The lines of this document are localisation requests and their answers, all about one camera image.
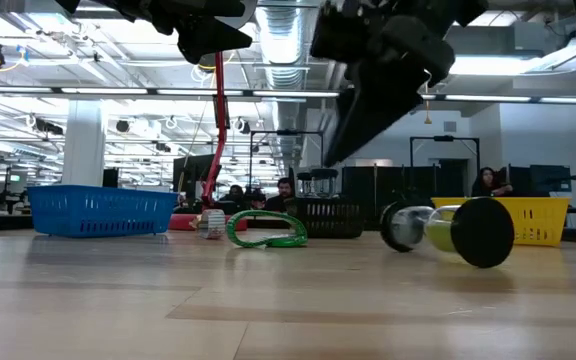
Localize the yellow plastic basket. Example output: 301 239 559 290
431 196 573 249

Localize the black computer monitor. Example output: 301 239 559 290
172 153 217 201

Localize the black plastic basket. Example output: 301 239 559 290
285 196 367 240

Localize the blue plastic basket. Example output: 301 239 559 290
26 184 179 239

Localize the yellow hanging cord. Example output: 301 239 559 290
422 82 433 126

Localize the dark desk monitor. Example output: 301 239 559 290
530 164 573 194

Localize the red desk lamp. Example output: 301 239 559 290
166 0 259 232

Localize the black metal frame stand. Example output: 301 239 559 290
409 135 482 199

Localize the person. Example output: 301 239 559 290
265 176 297 214
222 184 252 211
470 166 552 198

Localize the corrugated silver ventilation duct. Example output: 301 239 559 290
256 0 319 166

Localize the white building column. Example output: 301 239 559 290
61 99 108 187

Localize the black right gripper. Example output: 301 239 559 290
309 0 457 167

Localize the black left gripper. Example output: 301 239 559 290
92 0 254 66

